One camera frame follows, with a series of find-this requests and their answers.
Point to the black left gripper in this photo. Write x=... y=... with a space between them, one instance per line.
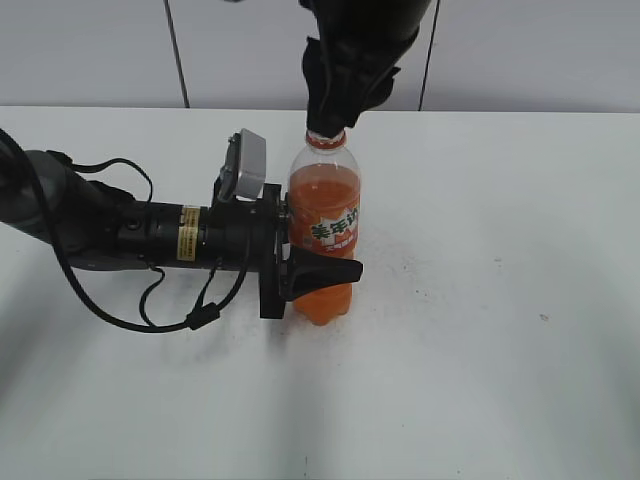
x=246 y=236

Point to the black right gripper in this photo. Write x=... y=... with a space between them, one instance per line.
x=349 y=66

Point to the orange soda plastic bottle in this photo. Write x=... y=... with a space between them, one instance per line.
x=324 y=197

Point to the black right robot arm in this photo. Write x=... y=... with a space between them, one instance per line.
x=410 y=13

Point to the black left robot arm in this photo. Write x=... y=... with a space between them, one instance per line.
x=96 y=227

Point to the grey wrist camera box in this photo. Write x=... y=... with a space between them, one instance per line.
x=244 y=170

